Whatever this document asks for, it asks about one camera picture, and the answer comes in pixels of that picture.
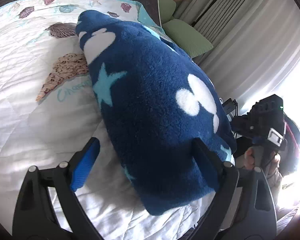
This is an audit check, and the blue star fleece garment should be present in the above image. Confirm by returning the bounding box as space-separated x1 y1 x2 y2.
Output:
76 10 236 216

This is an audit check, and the person's right hand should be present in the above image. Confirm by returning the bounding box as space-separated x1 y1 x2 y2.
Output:
244 147 281 176

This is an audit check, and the white striped curtain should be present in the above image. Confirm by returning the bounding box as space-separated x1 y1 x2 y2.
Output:
175 0 300 113

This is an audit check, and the white seashell print quilt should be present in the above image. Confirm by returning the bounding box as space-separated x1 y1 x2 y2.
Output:
0 0 214 239

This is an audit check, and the light green back pillow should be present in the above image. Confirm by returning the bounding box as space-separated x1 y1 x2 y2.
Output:
158 0 177 24

